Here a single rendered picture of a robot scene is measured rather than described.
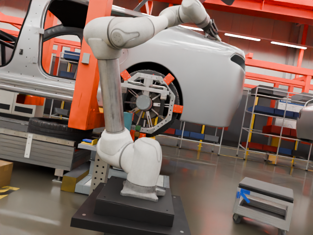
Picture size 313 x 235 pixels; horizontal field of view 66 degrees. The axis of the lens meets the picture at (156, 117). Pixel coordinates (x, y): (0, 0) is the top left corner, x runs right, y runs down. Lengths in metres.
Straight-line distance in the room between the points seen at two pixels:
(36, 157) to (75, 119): 0.54
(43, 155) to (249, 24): 11.91
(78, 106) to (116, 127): 1.01
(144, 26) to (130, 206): 0.76
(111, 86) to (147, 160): 0.39
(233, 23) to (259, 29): 1.29
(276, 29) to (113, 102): 12.71
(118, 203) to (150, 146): 0.29
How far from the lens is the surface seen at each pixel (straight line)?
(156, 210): 1.11
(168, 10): 1.52
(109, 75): 1.15
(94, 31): 1.13
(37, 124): 2.60
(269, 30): 13.45
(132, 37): 1.00
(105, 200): 1.12
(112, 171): 2.36
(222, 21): 12.85
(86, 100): 2.18
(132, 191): 1.20
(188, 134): 6.18
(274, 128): 6.88
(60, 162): 2.39
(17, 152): 2.57
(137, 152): 1.17
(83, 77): 2.21
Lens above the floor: 0.77
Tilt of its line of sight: 1 degrees down
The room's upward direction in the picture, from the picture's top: 10 degrees clockwise
